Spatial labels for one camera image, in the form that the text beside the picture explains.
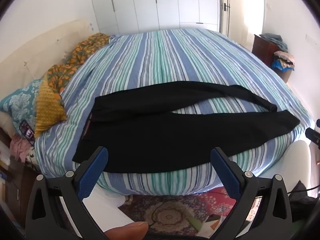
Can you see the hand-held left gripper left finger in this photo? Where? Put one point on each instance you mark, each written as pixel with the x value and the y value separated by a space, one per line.
pixel 93 172

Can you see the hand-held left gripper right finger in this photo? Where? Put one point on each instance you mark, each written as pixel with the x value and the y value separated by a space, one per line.
pixel 226 173

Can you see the black pants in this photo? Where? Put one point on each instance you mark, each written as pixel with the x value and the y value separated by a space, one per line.
pixel 150 130

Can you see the person's left hand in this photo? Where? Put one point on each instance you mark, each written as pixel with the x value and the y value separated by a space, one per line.
pixel 127 231

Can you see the patterned rug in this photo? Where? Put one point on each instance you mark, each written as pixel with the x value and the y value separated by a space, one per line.
pixel 180 205

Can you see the green card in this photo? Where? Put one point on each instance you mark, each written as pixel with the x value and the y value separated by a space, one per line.
pixel 197 222

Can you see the black bag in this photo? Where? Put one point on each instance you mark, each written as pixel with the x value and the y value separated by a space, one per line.
pixel 302 200

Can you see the cardboard box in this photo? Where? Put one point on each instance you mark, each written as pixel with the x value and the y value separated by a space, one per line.
pixel 287 76

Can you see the smartphone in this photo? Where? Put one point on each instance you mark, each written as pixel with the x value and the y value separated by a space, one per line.
pixel 27 132

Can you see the pink cloth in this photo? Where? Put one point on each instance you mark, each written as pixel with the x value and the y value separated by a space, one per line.
pixel 20 147

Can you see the wooden bookshelf with books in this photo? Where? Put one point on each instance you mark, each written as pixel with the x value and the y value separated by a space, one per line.
pixel 15 187

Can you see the mustard yellow textured pillow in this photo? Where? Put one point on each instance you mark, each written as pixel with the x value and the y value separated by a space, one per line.
pixel 48 105

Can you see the mixed colourful clothes pile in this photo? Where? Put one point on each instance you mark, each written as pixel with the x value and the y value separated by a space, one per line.
pixel 283 60

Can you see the brown wooden dresser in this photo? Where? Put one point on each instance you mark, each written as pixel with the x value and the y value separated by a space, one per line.
pixel 265 51

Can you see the teal floral pillow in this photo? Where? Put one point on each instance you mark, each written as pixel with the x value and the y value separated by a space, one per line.
pixel 20 102

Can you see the blue grey clothes heap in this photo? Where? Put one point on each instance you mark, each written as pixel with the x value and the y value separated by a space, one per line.
pixel 276 40

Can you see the orange floral blanket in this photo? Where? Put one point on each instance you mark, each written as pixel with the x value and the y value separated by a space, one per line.
pixel 82 55

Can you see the blue green striped bed sheet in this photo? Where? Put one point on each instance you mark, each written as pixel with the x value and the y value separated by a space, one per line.
pixel 162 60

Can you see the beige padded headboard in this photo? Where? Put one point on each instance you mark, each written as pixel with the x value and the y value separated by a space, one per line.
pixel 37 52

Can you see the white door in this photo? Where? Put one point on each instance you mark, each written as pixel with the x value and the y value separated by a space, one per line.
pixel 237 10

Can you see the white wardrobe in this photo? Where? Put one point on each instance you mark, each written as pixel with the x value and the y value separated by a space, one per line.
pixel 150 5

